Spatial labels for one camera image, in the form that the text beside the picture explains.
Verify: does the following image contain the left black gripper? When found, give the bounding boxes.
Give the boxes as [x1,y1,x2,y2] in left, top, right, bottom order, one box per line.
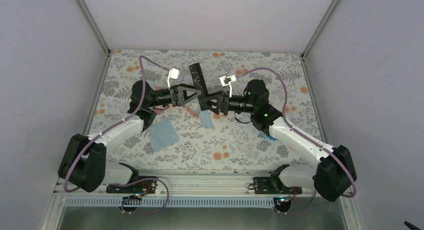
[147,83,202,108]

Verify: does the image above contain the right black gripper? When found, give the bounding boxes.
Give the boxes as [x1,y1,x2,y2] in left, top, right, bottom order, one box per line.
[199,90,256,115]

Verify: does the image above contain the light blue cleaning cloth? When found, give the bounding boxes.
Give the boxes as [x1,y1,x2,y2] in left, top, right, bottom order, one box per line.
[198,110,214,129]

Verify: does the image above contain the pink transparent sunglasses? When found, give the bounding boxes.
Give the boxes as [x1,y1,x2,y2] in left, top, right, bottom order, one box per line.
[154,105,199,118]

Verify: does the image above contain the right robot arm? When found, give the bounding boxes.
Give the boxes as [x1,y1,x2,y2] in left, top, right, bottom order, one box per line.
[198,79,357,202]

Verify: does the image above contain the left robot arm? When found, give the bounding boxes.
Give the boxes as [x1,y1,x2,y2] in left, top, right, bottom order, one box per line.
[58,63,204,193]

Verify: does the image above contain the floral table mat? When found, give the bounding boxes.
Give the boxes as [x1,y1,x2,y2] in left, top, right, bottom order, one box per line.
[90,49,321,171]

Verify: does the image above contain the light blue cloth left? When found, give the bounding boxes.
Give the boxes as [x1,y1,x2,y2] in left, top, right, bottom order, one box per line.
[150,118,180,152]

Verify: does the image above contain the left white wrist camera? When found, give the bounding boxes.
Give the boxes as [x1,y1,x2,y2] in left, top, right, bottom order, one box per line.
[167,68,180,89]

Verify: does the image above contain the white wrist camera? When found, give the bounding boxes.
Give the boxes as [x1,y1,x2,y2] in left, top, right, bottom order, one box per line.
[219,75,237,95]
[167,68,180,89]

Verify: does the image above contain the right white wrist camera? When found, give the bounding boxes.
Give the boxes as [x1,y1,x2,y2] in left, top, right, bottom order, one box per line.
[219,75,237,95]

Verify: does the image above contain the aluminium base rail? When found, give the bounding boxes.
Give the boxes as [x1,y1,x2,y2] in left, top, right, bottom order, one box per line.
[53,170,322,213]

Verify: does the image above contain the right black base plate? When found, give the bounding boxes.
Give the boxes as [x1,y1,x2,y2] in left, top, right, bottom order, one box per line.
[247,177,303,195]

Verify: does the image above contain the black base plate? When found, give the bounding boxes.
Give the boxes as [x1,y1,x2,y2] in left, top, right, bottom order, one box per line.
[106,176,157,195]
[247,177,303,195]

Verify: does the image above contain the white slotted cable duct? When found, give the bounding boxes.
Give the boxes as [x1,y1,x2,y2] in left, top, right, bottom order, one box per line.
[63,196,275,208]

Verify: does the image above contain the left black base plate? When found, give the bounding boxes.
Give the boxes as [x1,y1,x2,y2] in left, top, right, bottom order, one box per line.
[106,176,157,195]

